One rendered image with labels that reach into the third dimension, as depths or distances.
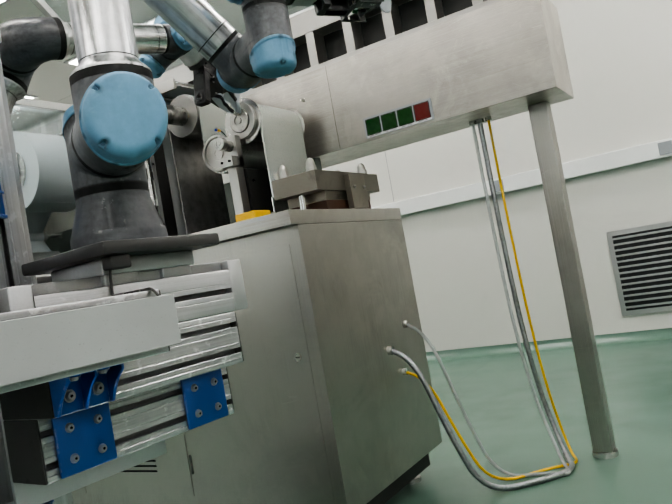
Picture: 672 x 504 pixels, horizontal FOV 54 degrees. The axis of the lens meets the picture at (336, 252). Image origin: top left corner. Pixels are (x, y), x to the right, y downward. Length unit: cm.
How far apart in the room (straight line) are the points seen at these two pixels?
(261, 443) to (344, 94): 119
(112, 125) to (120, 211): 17
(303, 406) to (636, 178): 303
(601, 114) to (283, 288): 304
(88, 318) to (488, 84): 157
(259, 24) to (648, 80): 351
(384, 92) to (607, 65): 240
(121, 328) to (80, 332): 6
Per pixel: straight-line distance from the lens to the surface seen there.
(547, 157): 224
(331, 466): 180
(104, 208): 108
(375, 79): 231
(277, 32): 112
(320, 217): 182
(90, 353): 86
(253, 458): 194
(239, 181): 212
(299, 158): 228
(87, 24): 104
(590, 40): 453
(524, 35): 215
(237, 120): 217
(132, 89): 98
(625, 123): 441
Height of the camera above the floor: 71
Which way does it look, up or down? 2 degrees up
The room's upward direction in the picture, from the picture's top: 10 degrees counter-clockwise
